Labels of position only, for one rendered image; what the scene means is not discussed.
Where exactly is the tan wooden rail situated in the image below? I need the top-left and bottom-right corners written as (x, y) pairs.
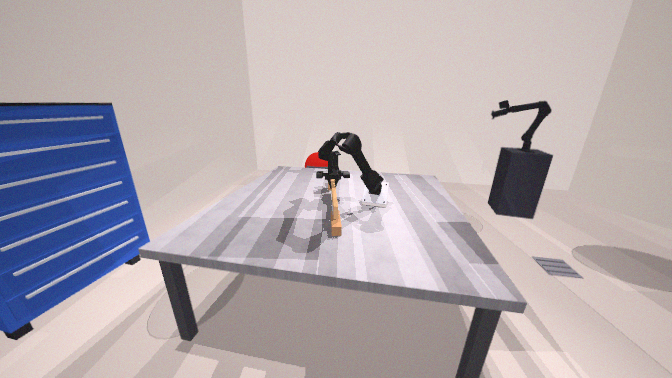
top-left (331, 179), bottom-right (338, 219)

